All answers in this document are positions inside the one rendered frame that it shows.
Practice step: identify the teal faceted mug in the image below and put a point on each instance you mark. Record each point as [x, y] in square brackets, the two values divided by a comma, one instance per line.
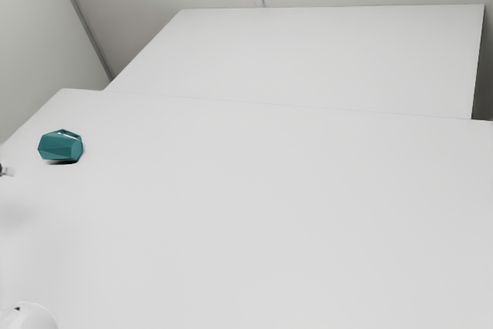
[59, 147]

